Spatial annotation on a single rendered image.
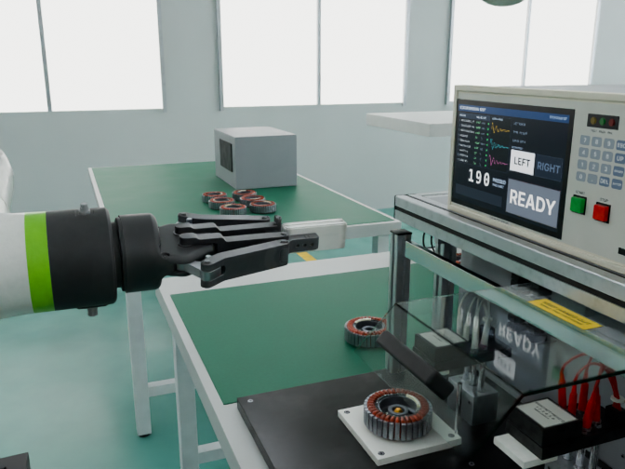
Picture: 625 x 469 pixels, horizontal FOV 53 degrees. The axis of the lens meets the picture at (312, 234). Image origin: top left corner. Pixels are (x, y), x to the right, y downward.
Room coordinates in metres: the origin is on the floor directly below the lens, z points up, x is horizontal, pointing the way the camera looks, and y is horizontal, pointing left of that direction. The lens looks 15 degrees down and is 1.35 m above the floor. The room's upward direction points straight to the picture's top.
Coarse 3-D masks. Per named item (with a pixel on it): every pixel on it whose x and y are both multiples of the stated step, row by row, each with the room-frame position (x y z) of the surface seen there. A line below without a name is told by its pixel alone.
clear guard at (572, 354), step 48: (528, 288) 0.79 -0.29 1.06; (432, 336) 0.65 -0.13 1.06; (480, 336) 0.64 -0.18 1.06; (528, 336) 0.64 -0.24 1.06; (576, 336) 0.64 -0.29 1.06; (624, 336) 0.64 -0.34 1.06; (480, 384) 0.55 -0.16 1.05; (528, 384) 0.53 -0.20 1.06; (576, 384) 0.54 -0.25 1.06; (480, 432) 0.51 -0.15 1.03
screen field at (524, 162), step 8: (512, 152) 0.90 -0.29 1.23; (520, 152) 0.89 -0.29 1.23; (512, 160) 0.90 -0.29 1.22; (520, 160) 0.88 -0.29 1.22; (528, 160) 0.87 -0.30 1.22; (536, 160) 0.85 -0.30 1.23; (544, 160) 0.84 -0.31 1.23; (552, 160) 0.82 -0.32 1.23; (560, 160) 0.81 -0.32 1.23; (512, 168) 0.90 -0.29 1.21; (520, 168) 0.88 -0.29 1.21; (528, 168) 0.87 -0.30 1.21; (536, 168) 0.85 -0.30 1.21; (544, 168) 0.84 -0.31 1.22; (552, 168) 0.82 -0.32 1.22; (560, 168) 0.81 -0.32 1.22; (544, 176) 0.84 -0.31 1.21; (552, 176) 0.82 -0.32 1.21; (560, 176) 0.81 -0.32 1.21
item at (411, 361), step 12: (384, 336) 0.65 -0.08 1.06; (384, 348) 0.64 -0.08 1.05; (396, 348) 0.62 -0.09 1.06; (408, 348) 0.61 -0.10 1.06; (408, 360) 0.59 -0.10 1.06; (420, 360) 0.58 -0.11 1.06; (420, 372) 0.57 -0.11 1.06; (432, 372) 0.56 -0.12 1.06; (432, 384) 0.56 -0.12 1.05; (444, 384) 0.56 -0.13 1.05; (444, 396) 0.56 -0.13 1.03
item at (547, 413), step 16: (544, 400) 0.75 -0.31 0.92; (512, 416) 0.73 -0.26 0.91; (528, 416) 0.71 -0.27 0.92; (544, 416) 0.71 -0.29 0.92; (560, 416) 0.71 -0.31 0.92; (576, 416) 0.71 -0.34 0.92; (512, 432) 0.73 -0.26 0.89; (528, 432) 0.70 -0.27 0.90; (544, 432) 0.68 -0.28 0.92; (560, 432) 0.69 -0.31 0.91; (576, 432) 0.70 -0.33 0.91; (592, 432) 0.71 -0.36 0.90; (608, 432) 0.72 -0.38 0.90; (624, 432) 0.73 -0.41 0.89; (512, 448) 0.70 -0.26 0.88; (528, 448) 0.70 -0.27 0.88; (544, 448) 0.68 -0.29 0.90; (560, 448) 0.69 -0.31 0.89; (576, 448) 0.70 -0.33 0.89; (592, 448) 0.72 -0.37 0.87; (528, 464) 0.68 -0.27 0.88; (576, 464) 0.75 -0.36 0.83; (592, 464) 0.72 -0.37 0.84
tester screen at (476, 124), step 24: (480, 120) 0.98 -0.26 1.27; (504, 120) 0.92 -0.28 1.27; (528, 120) 0.87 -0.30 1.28; (552, 120) 0.83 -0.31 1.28; (480, 144) 0.97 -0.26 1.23; (504, 144) 0.92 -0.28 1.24; (528, 144) 0.87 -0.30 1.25; (552, 144) 0.83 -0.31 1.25; (456, 168) 1.03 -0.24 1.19; (480, 168) 0.97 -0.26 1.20; (504, 168) 0.91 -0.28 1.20; (504, 192) 0.91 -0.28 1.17
